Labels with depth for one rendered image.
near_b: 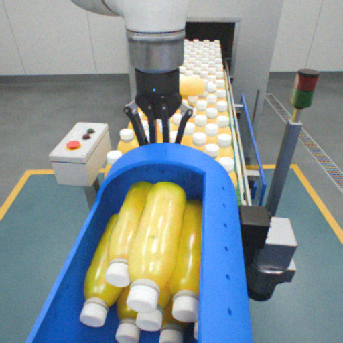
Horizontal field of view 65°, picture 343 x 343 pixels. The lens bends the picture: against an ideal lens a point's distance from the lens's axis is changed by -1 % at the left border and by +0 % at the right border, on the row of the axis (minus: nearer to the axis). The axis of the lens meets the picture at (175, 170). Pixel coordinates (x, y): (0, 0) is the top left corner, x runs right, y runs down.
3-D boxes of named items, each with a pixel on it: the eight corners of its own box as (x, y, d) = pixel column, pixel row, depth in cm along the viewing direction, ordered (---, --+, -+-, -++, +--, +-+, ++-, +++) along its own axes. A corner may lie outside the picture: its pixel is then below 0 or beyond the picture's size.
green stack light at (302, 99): (291, 107, 83) (296, 91, 80) (287, 99, 88) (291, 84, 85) (313, 108, 82) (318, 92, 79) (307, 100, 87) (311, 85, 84)
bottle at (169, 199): (186, 210, 52) (171, 309, 38) (150, 206, 53) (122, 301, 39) (187, 182, 47) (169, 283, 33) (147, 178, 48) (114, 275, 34)
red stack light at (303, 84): (296, 91, 80) (299, 78, 77) (291, 84, 85) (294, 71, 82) (318, 92, 79) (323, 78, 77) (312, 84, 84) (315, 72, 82)
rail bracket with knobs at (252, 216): (228, 250, 72) (233, 223, 66) (227, 229, 78) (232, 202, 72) (266, 253, 71) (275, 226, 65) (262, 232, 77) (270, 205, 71)
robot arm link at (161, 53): (133, 23, 46) (136, 60, 50) (118, 33, 39) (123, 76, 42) (187, 24, 45) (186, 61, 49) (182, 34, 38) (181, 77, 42)
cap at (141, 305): (159, 300, 37) (157, 314, 36) (132, 296, 37) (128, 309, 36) (158, 286, 35) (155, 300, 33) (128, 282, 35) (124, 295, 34)
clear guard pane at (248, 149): (241, 273, 116) (263, 185, 87) (231, 167, 179) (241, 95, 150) (242, 273, 116) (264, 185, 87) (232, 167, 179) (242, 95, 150)
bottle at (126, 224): (143, 174, 55) (116, 250, 40) (168, 195, 57) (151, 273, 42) (122, 191, 58) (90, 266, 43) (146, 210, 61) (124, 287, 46)
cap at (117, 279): (118, 258, 41) (114, 268, 40) (137, 270, 43) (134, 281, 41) (104, 267, 43) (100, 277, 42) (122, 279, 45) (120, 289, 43)
